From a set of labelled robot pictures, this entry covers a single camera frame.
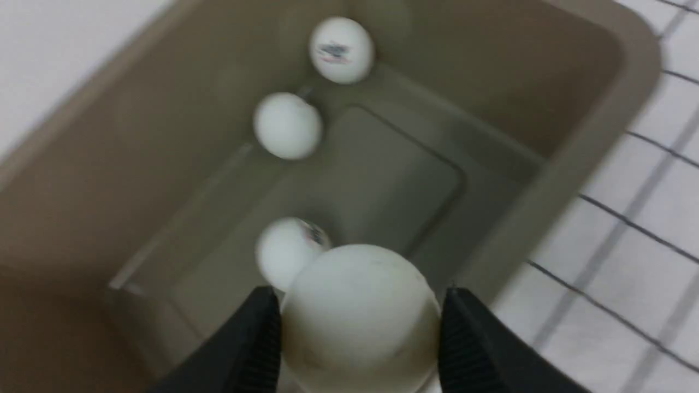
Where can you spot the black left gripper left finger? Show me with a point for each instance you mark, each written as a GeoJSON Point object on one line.
{"type": "Point", "coordinates": [244, 355]}

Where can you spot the white ping-pong ball plain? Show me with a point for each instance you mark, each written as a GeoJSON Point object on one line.
{"type": "Point", "coordinates": [360, 319]}

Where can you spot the white ping-pong ball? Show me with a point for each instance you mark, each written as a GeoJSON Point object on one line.
{"type": "Point", "coordinates": [285, 247]}
{"type": "Point", "coordinates": [341, 50]}
{"type": "Point", "coordinates": [287, 126]}

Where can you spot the white black-grid tablecloth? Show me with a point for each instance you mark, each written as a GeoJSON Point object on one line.
{"type": "Point", "coordinates": [610, 296]}

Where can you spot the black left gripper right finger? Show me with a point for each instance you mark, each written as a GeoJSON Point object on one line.
{"type": "Point", "coordinates": [478, 353]}

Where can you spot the olive green plastic bin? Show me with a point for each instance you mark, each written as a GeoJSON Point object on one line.
{"type": "Point", "coordinates": [130, 216]}

